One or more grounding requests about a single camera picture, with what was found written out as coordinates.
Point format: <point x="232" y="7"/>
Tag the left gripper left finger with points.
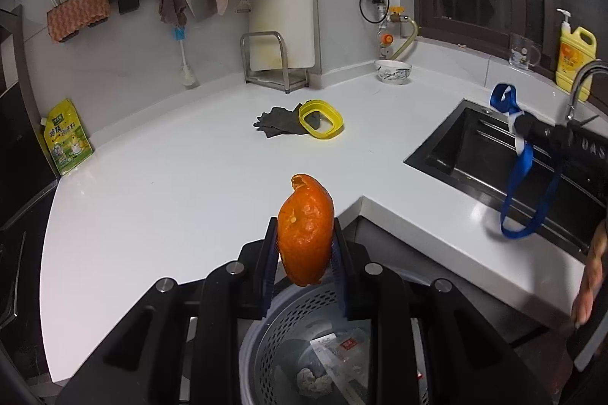
<point x="260" y="259"/>

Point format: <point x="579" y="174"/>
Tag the white patterned ceramic bowl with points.
<point x="393" y="72"/>

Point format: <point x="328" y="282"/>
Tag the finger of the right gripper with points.
<point x="533" y="130"/>

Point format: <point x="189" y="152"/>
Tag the dark grey rag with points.
<point x="280" y="121"/>

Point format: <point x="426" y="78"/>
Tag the orange wavy dishcloth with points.
<point x="66" y="20"/>

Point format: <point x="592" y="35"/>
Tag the black sink basin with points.
<point x="473" y="151"/>

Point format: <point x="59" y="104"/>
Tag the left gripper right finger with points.
<point x="348" y="262"/>

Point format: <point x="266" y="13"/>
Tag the yellow rimmed container lid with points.
<point x="319" y="119"/>

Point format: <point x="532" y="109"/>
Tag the yellow gas valve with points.
<point x="396" y="14"/>

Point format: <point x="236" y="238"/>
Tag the yellow dish soap bottle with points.
<point x="577" y="48"/>

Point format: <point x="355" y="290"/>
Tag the grey perforated trash bin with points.
<point x="305" y="352"/>

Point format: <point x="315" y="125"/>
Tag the clear glass mug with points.
<point x="524" y="53"/>

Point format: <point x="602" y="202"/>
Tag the yellow green seasoning pouch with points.
<point x="65" y="137"/>

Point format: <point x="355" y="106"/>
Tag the white cutting board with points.
<point x="282" y="1"/>

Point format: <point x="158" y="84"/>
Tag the dark purple hanging cloth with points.
<point x="172" y="12"/>

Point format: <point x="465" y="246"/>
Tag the orange tangerine peel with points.
<point x="305" y="225"/>

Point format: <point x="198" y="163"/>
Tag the blue white bottle brush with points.
<point x="187" y="76"/>

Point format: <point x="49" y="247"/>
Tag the black stove hood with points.
<point x="27" y="171"/>

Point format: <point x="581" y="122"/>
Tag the metal cutting board rack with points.
<point x="272" y="69"/>

